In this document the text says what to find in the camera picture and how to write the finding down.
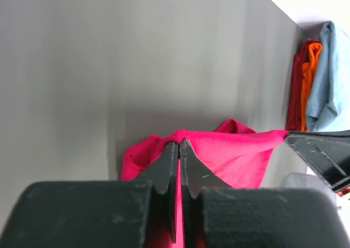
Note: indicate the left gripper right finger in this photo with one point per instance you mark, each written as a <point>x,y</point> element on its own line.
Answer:
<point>217,215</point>

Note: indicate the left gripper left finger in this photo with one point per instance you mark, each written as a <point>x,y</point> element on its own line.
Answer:
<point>136,213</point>

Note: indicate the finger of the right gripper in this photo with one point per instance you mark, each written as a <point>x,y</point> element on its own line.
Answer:
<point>326,153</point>

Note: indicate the folded blue t shirt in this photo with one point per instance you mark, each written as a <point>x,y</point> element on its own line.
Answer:
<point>328,104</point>

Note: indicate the clear plastic bin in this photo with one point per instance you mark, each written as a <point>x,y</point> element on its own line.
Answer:
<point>299,180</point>

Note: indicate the folded dark red t shirt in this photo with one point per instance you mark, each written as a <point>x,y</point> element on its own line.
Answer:
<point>293,122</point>

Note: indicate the folded orange t shirt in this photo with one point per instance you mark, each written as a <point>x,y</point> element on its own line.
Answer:
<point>309,66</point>

